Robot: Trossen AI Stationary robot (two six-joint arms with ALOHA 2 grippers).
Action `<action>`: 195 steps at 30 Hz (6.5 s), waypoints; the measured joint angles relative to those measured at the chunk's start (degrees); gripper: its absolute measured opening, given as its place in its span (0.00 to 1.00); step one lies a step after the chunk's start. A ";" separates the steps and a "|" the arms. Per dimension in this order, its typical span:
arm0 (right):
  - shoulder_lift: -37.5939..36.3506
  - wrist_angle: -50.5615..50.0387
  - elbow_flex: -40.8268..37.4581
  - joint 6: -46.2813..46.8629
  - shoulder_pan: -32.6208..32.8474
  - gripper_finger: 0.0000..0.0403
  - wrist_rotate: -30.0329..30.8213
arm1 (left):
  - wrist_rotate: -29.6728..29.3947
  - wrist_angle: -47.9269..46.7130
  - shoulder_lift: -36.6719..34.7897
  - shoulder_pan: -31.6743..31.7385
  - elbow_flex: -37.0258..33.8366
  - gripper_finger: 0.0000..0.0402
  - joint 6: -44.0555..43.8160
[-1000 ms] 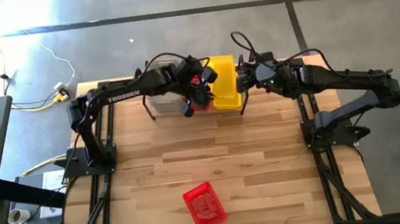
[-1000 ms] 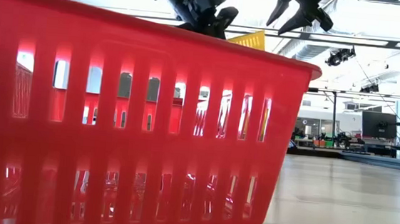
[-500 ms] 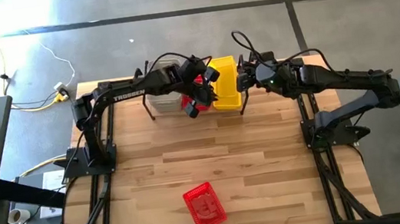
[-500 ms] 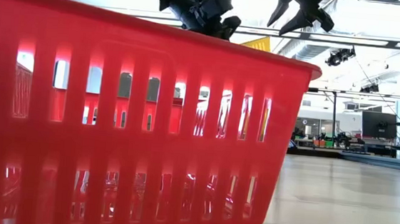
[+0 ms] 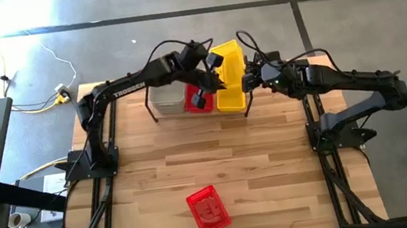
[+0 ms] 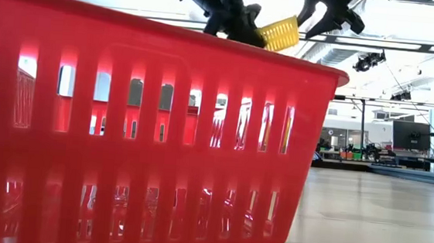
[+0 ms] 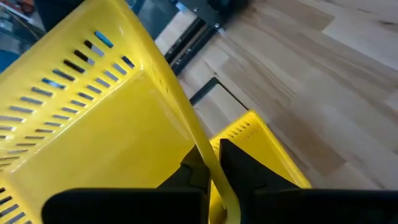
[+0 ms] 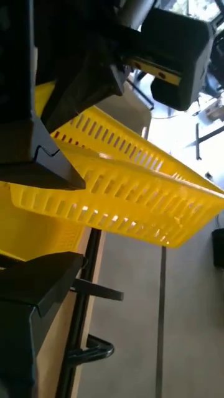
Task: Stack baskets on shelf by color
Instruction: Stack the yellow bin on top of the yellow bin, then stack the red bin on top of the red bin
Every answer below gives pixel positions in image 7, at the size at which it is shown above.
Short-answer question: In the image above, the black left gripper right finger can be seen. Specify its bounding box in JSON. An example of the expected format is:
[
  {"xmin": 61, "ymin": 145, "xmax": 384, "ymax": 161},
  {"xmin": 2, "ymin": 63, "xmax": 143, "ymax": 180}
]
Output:
[{"xmin": 219, "ymin": 138, "xmax": 300, "ymax": 224}]

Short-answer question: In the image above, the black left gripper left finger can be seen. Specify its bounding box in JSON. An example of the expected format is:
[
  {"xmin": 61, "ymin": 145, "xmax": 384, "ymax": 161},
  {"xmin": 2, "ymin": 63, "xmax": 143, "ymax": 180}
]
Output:
[{"xmin": 157, "ymin": 145, "xmax": 212, "ymax": 200}]

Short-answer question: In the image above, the yellow slotted plastic basket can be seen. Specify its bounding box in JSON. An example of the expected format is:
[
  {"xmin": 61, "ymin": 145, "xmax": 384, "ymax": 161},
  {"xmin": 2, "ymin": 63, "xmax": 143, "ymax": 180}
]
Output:
[
  {"xmin": 0, "ymin": 0, "xmax": 242, "ymax": 224},
  {"xmin": 208, "ymin": 110, "xmax": 313, "ymax": 224}
]

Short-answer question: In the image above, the black aluminium rig frame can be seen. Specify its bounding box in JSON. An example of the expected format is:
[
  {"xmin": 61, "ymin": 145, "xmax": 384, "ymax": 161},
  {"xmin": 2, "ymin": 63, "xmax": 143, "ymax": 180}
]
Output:
[{"xmin": 164, "ymin": 17, "xmax": 220, "ymax": 77}]

